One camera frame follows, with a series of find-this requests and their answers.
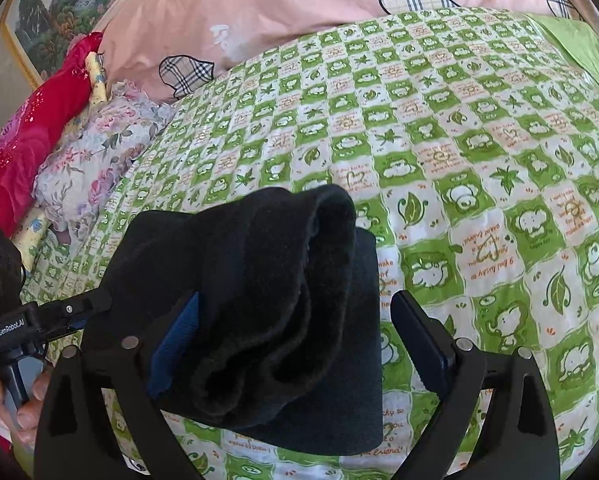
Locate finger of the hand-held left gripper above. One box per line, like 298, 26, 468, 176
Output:
30, 290, 113, 343

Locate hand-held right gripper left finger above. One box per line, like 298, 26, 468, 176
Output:
34, 290, 203, 480

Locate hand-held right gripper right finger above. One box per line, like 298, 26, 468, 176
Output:
390, 290, 561, 480

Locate black pants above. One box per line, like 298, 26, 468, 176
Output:
82, 184, 384, 456

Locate person's left hand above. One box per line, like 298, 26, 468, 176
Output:
0, 360, 54, 447

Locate floral cloth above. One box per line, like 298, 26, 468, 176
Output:
34, 80, 175, 243

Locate red blanket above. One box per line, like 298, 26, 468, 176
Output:
0, 32, 104, 236

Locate green patterned bedsheet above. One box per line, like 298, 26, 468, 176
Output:
20, 7, 599, 480

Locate framed landscape painting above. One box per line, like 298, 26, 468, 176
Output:
0, 0, 165, 86

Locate light green cloth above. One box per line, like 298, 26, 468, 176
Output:
529, 12, 599, 101

